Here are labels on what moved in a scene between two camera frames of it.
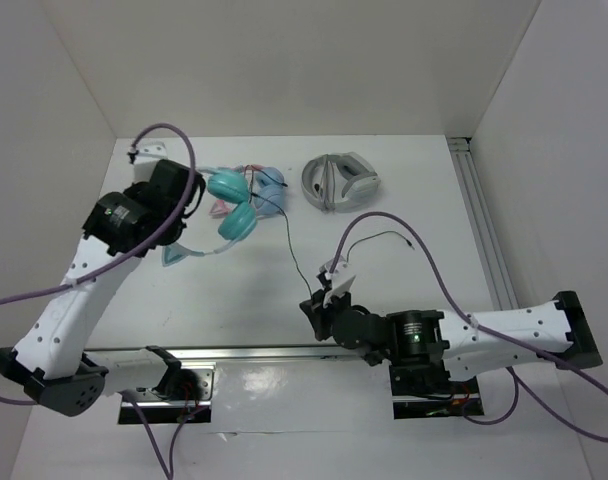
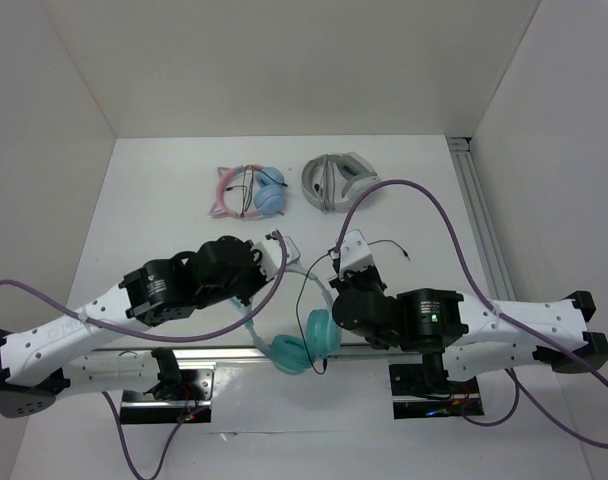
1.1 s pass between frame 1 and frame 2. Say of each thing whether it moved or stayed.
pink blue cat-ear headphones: stayed
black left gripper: moved
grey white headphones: stayed
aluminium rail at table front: stayed
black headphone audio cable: moved
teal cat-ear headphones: moved
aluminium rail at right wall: stayed
